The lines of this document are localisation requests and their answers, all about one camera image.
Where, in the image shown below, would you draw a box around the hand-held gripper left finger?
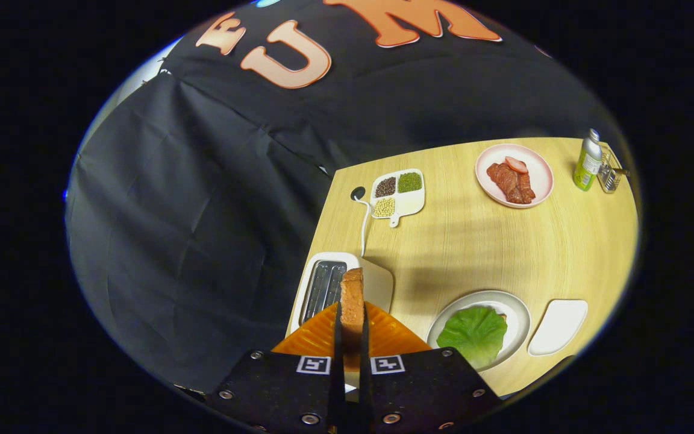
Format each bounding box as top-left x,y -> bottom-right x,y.
205,303 -> 346,432

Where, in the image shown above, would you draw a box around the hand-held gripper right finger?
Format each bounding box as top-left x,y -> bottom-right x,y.
360,301 -> 505,432

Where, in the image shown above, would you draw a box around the green lettuce leaf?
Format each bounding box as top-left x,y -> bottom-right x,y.
436,306 -> 508,370

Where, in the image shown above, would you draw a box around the toasted white bread slice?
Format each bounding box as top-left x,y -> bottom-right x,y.
339,268 -> 365,370

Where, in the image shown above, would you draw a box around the white toaster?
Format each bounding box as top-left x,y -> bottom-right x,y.
287,251 -> 395,338

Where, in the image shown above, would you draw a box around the grey round plate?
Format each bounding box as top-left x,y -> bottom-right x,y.
427,290 -> 532,372

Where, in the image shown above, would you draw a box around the white oblong plate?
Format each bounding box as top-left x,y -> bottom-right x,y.
527,299 -> 589,356

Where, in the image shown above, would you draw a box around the white sectioned dish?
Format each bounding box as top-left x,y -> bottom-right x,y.
370,168 -> 426,228

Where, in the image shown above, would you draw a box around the brown cooked meat pieces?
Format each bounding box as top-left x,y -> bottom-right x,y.
487,162 -> 536,205

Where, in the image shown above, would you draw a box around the pink round plate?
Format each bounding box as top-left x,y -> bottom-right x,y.
475,143 -> 554,209

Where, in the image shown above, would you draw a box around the silver bottle with green label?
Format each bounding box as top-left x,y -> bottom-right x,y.
573,128 -> 603,192

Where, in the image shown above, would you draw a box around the white power cable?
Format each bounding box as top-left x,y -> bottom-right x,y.
355,198 -> 375,259

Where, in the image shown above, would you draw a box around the small wire basket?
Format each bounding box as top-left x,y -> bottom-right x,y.
599,148 -> 624,193

